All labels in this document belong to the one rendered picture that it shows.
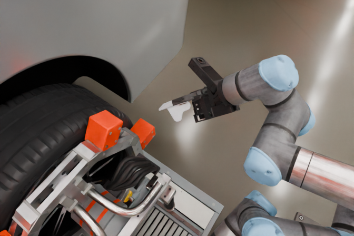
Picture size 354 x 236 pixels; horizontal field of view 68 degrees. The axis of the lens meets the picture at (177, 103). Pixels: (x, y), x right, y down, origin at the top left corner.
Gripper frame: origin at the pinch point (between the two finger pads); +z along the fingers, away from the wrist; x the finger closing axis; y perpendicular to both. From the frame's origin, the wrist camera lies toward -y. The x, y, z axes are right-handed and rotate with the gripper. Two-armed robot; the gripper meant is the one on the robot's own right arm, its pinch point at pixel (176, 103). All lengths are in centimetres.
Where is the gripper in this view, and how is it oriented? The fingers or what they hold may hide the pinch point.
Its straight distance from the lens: 78.9
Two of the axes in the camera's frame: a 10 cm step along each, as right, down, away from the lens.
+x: 7.2, -1.7, 6.7
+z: -6.3, 2.5, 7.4
